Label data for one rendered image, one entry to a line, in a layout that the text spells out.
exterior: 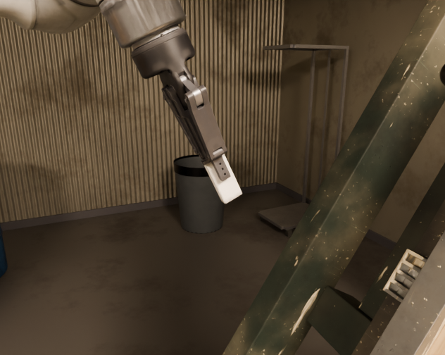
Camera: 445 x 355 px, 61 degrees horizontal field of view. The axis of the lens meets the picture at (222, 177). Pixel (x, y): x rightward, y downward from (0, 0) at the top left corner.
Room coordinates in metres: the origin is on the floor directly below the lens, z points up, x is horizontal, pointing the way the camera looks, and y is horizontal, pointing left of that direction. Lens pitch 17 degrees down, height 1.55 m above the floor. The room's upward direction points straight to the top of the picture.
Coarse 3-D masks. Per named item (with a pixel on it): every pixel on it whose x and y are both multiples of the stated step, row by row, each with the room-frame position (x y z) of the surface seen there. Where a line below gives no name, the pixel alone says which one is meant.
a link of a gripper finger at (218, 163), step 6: (216, 150) 0.48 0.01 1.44; (222, 150) 0.48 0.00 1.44; (216, 156) 0.47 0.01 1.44; (216, 162) 0.49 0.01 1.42; (222, 162) 0.50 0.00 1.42; (216, 168) 0.49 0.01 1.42; (222, 168) 0.50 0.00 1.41; (222, 174) 0.49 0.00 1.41; (228, 174) 0.50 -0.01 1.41; (222, 180) 0.49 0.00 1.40
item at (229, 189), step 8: (224, 160) 0.51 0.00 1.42; (208, 168) 0.50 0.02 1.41; (216, 176) 0.50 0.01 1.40; (232, 176) 0.51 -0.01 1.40; (216, 184) 0.50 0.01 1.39; (224, 184) 0.51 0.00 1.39; (232, 184) 0.51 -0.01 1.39; (224, 192) 0.50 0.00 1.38; (232, 192) 0.51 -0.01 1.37; (240, 192) 0.51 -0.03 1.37; (224, 200) 0.50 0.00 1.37
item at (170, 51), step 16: (176, 32) 0.47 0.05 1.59; (144, 48) 0.46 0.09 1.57; (160, 48) 0.46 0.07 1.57; (176, 48) 0.47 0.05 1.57; (192, 48) 0.49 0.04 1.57; (144, 64) 0.47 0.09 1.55; (160, 64) 0.46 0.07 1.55; (176, 64) 0.46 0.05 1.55; (176, 80) 0.46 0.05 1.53; (192, 80) 0.47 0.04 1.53
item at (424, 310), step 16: (432, 256) 0.45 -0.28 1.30; (432, 272) 0.44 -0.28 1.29; (416, 288) 0.44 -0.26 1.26; (432, 288) 0.42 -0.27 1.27; (400, 304) 0.44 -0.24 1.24; (416, 304) 0.42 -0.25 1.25; (432, 304) 0.41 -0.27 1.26; (400, 320) 0.43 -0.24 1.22; (416, 320) 0.41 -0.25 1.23; (432, 320) 0.40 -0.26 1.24; (384, 336) 0.43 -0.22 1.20; (400, 336) 0.41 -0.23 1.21; (416, 336) 0.40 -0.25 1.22; (432, 336) 0.40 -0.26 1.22; (384, 352) 0.41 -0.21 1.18; (400, 352) 0.40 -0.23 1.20; (416, 352) 0.39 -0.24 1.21
